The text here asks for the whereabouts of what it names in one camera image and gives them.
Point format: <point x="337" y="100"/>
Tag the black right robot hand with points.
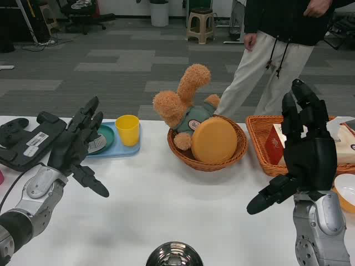
<point x="310" y="160"/>

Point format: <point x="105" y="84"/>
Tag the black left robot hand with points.
<point x="66" y="147"/>

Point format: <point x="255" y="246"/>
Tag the shiny metal bowl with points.
<point x="174" y="256"/>

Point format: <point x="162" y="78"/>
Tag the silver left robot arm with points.
<point x="38" y="191"/>

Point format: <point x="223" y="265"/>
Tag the orange bowl white inside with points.
<point x="346" y="191"/>

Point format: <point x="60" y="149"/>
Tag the red and beige tissue box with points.
<point x="274" y="144"/>

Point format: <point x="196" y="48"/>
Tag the black device with white labels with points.
<point x="25" y="149"/>

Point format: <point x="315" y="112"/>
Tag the green round plate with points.
<point x="106" y="133"/>

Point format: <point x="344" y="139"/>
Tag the rectangular orange wicker basket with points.
<point x="260" y="138"/>

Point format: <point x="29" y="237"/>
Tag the light blue plastic tray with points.
<point x="122" y="151"/>

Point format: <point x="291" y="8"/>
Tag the black game controller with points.
<point x="12" y="130"/>

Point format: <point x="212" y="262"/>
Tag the yellow plastic cup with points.
<point x="127" y="131"/>

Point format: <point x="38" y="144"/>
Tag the pink object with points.
<point x="1" y="177"/>

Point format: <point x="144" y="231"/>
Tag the round wicker basket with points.
<point x="238" y="151"/>

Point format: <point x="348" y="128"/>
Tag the orange round flat lid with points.
<point x="213" y="140"/>

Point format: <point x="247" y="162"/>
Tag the white power strip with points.
<point x="45" y="43"/>

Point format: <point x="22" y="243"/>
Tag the wooden stool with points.
<point x="50" y="16"/>

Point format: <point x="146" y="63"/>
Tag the black office chair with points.
<point x="88" y="16"/>

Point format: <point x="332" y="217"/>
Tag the brown plush toy green shirt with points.
<point x="191" y="88"/>

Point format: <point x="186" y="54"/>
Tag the person in black jacket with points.
<point x="277" y="25"/>

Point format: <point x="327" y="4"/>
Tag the white trash bin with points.
<point x="159" y="14"/>

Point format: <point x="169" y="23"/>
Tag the beige plastic stool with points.
<point x="201" y="25"/>

